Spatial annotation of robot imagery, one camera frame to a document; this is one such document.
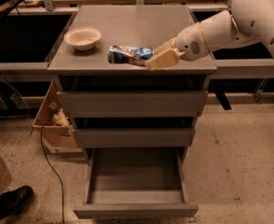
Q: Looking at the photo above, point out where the grey drawer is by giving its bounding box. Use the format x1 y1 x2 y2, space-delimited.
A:
56 75 209 117
74 147 199 219
74 117 195 147

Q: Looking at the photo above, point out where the white paper bowl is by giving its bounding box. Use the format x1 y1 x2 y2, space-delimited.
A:
63 27 102 51

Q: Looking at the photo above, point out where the wooden box on floor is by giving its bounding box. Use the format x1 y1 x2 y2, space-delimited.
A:
33 81 81 153

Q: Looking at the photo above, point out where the grey bottom drawer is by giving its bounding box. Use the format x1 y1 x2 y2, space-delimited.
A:
74 147 199 219

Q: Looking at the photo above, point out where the grey middle drawer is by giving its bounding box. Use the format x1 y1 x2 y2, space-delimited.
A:
74 117 195 147

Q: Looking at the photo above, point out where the black leather shoe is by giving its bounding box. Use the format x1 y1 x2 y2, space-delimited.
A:
0 186 34 220

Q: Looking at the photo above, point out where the grey metal rail frame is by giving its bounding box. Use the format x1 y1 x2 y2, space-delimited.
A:
0 3 274 82

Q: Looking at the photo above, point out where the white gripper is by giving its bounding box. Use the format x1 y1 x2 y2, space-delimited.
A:
145 22 209 71

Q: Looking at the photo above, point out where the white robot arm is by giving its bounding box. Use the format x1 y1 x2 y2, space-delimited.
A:
145 0 274 70

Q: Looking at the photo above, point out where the grey drawer cabinet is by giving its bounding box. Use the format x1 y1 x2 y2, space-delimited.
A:
48 6 216 218

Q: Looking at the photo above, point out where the crumpled item in box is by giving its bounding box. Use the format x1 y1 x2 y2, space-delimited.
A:
48 102 70 127

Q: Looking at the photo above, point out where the silver blue redbull can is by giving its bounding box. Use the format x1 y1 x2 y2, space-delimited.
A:
107 45 154 66

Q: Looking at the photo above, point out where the grey top drawer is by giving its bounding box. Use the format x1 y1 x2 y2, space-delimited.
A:
56 75 209 117

